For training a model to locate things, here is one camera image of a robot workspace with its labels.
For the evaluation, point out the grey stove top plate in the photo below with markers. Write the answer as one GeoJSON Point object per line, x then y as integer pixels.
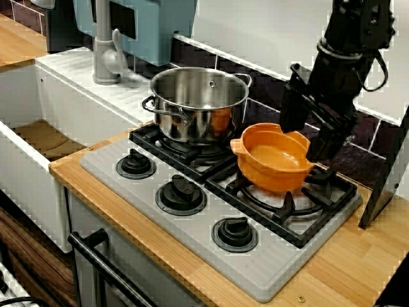
{"type": "Point", "coordinates": [179, 230]}

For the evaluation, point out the black stove knob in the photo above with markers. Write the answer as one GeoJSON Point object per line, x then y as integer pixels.
{"type": "Point", "coordinates": [135, 163]}
{"type": "Point", "coordinates": [234, 235]}
{"type": "Point", "coordinates": [180, 193]}

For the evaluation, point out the wooden side countertop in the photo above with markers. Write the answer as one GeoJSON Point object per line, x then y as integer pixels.
{"type": "Point", "coordinates": [17, 41]}

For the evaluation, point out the brown cardboard sheet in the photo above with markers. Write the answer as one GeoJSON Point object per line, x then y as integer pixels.
{"type": "Point", "coordinates": [44, 139]}

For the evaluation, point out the black side panel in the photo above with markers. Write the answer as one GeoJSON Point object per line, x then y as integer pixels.
{"type": "Point", "coordinates": [388, 172]}

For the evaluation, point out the teal cabinet box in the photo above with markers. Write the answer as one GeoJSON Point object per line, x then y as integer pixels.
{"type": "Point", "coordinates": [153, 28]}

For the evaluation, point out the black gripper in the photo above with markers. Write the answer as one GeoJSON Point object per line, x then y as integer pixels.
{"type": "Point", "coordinates": [338, 80]}

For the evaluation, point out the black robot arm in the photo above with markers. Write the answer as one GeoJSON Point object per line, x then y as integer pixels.
{"type": "Point", "coordinates": [354, 22]}

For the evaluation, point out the white toy sink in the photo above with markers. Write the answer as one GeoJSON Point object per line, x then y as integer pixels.
{"type": "Point", "coordinates": [80, 102]}

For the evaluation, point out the bamboo stove countertop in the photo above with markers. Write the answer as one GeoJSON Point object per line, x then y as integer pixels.
{"type": "Point", "coordinates": [345, 275]}

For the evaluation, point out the grey toy faucet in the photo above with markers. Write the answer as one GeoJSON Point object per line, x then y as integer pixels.
{"type": "Point", "coordinates": [103, 57]}

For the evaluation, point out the black burner grate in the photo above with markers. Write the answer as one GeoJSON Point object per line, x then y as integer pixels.
{"type": "Point", "coordinates": [188, 153]}
{"type": "Point", "coordinates": [287, 217]}

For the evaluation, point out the stainless steel pot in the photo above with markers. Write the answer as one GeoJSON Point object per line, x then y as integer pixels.
{"type": "Point", "coordinates": [191, 124]}

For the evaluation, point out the orange plastic pot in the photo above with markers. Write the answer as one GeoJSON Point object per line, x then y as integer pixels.
{"type": "Point", "coordinates": [271, 174]}

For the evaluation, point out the white oven door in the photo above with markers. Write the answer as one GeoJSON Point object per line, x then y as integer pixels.
{"type": "Point", "coordinates": [134, 262]}

